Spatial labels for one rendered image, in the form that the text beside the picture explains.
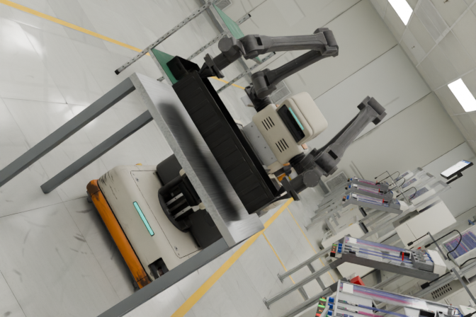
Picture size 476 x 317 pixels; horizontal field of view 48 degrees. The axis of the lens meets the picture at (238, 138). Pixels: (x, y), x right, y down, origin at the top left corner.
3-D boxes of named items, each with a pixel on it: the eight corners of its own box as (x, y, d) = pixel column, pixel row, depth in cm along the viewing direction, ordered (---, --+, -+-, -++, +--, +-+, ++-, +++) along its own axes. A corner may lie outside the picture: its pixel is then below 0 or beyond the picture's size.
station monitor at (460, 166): (443, 178, 701) (472, 161, 693) (437, 175, 757) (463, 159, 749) (450, 187, 699) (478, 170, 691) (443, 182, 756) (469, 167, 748)
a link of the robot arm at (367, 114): (381, 118, 220) (363, 99, 221) (389, 111, 216) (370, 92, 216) (328, 180, 196) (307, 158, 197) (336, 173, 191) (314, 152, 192)
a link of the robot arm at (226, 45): (259, 56, 205) (253, 36, 208) (251, 45, 195) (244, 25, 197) (231, 68, 208) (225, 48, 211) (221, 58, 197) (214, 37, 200)
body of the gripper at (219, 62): (217, 76, 205) (232, 66, 204) (203, 55, 207) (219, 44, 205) (221, 79, 211) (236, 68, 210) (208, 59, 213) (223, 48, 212)
